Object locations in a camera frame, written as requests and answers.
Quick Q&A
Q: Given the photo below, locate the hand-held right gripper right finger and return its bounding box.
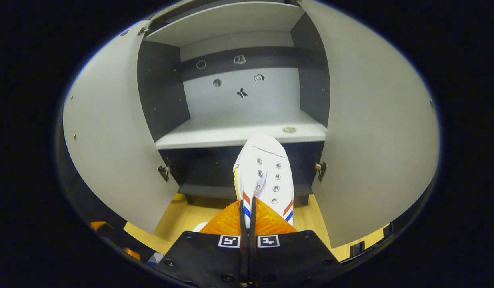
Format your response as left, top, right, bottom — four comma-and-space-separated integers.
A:
250, 198, 343, 288

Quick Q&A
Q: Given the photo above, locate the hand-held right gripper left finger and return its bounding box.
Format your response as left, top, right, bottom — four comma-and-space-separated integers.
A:
156, 198, 250, 288

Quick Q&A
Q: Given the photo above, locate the white cabinet door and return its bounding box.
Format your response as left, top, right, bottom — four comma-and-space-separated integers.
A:
62, 20, 180, 234
299, 0, 440, 248

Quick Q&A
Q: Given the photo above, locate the white shoe cabinet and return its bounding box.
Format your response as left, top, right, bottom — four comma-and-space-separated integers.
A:
137, 0, 330, 205

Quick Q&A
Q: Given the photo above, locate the blue and white packet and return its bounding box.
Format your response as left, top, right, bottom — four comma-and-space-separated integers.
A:
147, 252, 165, 268

